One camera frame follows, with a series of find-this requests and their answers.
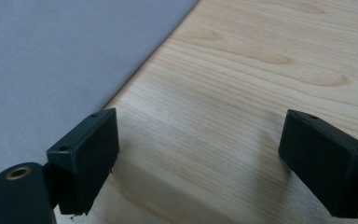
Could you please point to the grey pants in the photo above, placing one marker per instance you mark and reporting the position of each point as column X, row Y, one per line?
column 52, row 59

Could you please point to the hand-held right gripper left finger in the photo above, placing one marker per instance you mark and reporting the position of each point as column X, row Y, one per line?
column 90, row 161

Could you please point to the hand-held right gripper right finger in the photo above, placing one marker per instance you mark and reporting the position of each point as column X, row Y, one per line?
column 326, row 165

